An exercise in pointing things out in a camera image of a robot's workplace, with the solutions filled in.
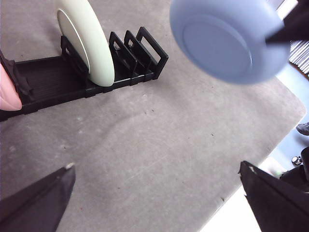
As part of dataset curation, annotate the black plate rack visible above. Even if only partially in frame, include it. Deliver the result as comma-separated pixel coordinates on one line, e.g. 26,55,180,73
0,26,169,122

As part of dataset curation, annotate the person's shoe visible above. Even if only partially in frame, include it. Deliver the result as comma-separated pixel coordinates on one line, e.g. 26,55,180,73
296,122,309,136

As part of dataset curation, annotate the ridged metal panel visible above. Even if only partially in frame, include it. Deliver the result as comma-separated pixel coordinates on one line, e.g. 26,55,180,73
288,40,309,79

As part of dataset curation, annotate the pale green round plate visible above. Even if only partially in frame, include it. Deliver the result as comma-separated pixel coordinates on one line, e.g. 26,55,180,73
56,0,115,87

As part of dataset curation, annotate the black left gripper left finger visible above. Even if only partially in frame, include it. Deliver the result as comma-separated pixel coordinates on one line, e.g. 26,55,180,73
0,163,76,232

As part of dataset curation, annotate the black wheeled base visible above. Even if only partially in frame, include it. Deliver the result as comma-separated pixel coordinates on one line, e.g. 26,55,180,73
279,146,309,194

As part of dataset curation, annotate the blue round plate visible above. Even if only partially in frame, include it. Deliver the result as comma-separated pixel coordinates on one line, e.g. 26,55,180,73
169,0,290,85

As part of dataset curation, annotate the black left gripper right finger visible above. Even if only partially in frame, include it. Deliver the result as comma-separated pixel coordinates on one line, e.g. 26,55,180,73
238,160,309,232

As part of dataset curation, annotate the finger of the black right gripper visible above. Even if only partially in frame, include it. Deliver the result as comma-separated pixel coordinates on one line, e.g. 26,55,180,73
282,0,309,26
265,14,309,46

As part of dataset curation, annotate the pink round plate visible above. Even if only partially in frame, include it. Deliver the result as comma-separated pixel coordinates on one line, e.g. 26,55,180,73
0,64,23,112

